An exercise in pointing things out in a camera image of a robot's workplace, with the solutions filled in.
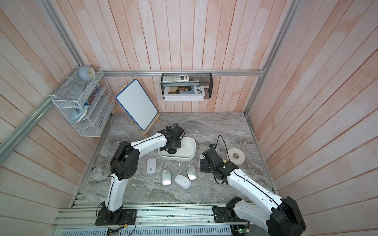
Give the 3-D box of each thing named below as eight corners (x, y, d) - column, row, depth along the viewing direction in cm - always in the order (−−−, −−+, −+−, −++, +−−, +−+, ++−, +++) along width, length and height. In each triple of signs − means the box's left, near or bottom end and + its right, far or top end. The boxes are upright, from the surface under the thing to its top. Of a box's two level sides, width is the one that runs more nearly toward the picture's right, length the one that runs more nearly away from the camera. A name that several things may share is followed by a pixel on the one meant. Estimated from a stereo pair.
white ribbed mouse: (173, 182, 86) (172, 181, 85) (178, 173, 90) (178, 172, 88) (188, 191, 83) (188, 189, 81) (192, 182, 86) (192, 180, 85)
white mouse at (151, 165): (147, 174, 90) (146, 172, 87) (147, 160, 96) (147, 158, 94) (155, 173, 90) (155, 171, 88) (155, 159, 96) (155, 157, 94)
